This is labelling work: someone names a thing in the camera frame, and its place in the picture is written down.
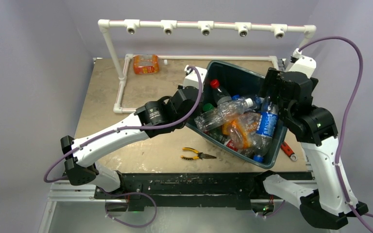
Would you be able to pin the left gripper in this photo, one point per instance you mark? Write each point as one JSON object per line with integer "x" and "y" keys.
{"x": 185, "y": 88}

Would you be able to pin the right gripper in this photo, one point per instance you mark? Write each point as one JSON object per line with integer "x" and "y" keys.
{"x": 269, "y": 79}

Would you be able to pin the small jar green lid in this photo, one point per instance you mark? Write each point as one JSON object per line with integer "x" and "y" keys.
{"x": 208, "y": 108}

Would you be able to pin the clear bottle white cap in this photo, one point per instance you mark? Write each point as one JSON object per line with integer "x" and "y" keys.
{"x": 226, "y": 112}

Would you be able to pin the green plastic bottle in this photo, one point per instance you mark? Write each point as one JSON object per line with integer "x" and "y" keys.
{"x": 217, "y": 135}

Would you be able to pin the dark green plastic bin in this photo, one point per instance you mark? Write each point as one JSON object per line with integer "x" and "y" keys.
{"x": 241, "y": 81}

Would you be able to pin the blue label bottle back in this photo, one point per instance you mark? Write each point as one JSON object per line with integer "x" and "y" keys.
{"x": 265, "y": 129}

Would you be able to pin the large crushed orange label bottle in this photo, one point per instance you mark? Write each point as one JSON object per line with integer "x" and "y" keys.
{"x": 148, "y": 64}

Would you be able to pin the red label bottle red cap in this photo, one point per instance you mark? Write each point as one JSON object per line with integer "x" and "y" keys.
{"x": 229, "y": 144}

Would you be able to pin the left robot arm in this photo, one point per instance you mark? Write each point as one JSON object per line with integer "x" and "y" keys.
{"x": 154, "y": 118}

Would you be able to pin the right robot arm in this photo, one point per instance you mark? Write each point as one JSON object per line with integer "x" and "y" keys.
{"x": 332, "y": 203}

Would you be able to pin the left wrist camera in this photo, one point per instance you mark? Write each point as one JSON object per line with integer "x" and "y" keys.
{"x": 191, "y": 78}

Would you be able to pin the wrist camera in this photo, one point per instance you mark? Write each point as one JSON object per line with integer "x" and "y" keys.
{"x": 191, "y": 78}
{"x": 300, "y": 63}

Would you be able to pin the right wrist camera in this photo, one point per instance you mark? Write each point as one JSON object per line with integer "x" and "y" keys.
{"x": 300, "y": 63}

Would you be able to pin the red handled adjustable wrench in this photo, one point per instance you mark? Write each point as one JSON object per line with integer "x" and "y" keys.
{"x": 288, "y": 151}

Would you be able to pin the yellow handled pliers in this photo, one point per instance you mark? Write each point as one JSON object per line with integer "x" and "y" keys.
{"x": 198, "y": 155}

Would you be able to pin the white PVC pipe frame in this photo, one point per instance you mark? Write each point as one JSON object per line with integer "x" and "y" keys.
{"x": 168, "y": 27}

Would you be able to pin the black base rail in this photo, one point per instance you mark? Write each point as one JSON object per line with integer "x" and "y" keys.
{"x": 140, "y": 190}

